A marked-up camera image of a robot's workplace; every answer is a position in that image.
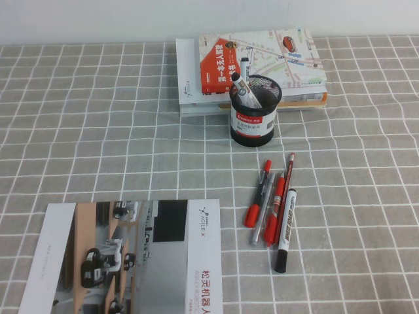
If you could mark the grey label marker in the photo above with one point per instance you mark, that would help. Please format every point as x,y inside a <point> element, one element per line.
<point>244,92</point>

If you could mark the red and black pen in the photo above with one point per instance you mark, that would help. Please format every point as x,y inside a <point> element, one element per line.
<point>252,214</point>

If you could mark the black mesh pen holder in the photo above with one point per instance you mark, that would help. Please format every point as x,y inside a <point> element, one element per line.
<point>252,137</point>

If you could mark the plain white book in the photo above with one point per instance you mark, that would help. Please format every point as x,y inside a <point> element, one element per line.
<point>203,111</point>

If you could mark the white AgileX book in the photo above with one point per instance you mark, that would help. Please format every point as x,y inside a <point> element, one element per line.
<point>188,72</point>

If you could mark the orange edged book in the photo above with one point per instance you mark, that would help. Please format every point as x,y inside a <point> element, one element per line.
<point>301,104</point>

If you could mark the AgileX robot brochure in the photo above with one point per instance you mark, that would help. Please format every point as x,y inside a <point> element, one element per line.
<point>203,248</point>

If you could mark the white marker with black cap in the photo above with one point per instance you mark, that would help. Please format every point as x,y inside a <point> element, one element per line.
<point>245,69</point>

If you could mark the map cover book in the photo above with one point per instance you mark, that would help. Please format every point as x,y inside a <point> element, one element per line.
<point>278,59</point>

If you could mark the white board marker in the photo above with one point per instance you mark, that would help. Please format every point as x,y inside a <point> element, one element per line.
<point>286,225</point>

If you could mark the silver pen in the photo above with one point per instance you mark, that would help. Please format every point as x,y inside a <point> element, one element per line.
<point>262,216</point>

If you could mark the grey checked tablecloth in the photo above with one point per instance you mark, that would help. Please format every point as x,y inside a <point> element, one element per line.
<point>98,131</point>

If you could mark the red pencil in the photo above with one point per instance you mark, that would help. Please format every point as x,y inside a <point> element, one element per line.
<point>288,176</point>

